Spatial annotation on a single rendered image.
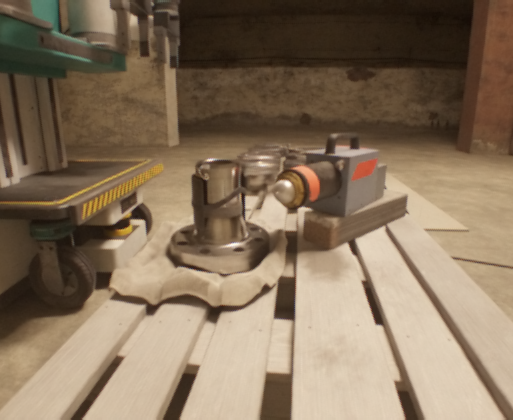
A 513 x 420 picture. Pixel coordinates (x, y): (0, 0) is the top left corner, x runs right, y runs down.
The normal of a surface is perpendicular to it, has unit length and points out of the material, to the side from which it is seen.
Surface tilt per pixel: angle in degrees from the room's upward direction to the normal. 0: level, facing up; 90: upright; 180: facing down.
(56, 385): 0
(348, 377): 0
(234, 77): 90
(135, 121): 90
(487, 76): 90
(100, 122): 90
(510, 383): 0
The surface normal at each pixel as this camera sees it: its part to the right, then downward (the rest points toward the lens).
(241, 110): -0.12, 0.29
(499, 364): 0.00, -0.96
